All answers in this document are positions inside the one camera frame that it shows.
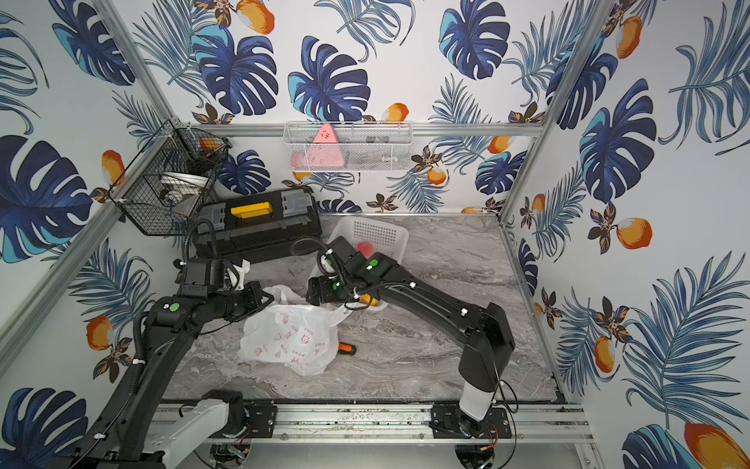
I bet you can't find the white printed plastic bag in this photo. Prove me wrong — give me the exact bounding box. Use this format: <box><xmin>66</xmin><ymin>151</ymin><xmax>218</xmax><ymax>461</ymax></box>
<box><xmin>237</xmin><ymin>285</ymin><xmax>349</xmax><ymax>376</ymax></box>

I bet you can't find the white perforated plastic basket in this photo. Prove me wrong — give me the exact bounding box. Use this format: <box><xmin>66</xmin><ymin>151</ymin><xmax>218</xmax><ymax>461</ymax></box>
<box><xmin>317</xmin><ymin>217</ymin><xmax>409</xmax><ymax>311</ymax></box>

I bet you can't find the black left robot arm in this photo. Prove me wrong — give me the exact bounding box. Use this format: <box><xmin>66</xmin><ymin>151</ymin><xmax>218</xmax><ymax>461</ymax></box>
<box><xmin>48</xmin><ymin>281</ymin><xmax>275</xmax><ymax>468</ymax></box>

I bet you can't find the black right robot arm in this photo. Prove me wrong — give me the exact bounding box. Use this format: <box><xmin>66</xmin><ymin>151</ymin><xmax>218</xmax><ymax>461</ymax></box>
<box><xmin>300</xmin><ymin>236</ymin><xmax>516</xmax><ymax>422</ymax></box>

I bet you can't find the pink triangle card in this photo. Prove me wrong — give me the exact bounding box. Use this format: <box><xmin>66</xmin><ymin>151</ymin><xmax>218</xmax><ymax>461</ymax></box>
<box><xmin>300</xmin><ymin>123</ymin><xmax>346</xmax><ymax>169</ymax></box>

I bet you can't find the black wire mesh basket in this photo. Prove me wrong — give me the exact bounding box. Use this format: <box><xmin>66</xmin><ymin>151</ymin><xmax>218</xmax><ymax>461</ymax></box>
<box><xmin>105</xmin><ymin>121</ymin><xmax>232</xmax><ymax>236</ymax></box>

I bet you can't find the aluminium linear rail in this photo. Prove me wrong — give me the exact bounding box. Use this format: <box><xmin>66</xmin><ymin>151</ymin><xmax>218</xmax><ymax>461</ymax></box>
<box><xmin>191</xmin><ymin>400</ymin><xmax>594</xmax><ymax>445</ymax></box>

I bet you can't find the orange handled screwdriver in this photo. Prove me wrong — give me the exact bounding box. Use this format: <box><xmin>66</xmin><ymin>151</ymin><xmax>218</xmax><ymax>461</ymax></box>
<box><xmin>337</xmin><ymin>342</ymin><xmax>357</xmax><ymax>356</ymax></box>

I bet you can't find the black yellow toolbox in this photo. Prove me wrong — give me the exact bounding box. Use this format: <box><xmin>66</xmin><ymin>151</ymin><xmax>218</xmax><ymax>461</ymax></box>
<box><xmin>191</xmin><ymin>189</ymin><xmax>322</xmax><ymax>264</ymax></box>

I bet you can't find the pink peach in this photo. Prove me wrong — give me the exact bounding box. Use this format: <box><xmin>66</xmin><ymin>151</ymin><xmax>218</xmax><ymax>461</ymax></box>
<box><xmin>357</xmin><ymin>242</ymin><xmax>375</xmax><ymax>258</ymax></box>

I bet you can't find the clear wall shelf basket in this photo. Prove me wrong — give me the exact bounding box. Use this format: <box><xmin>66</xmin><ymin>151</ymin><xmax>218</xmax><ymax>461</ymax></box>
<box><xmin>283</xmin><ymin>121</ymin><xmax>413</xmax><ymax>172</ymax></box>

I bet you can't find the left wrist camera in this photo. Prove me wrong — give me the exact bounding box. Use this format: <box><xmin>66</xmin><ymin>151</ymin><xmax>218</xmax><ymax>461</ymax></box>
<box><xmin>179</xmin><ymin>258</ymin><xmax>225</xmax><ymax>299</ymax></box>

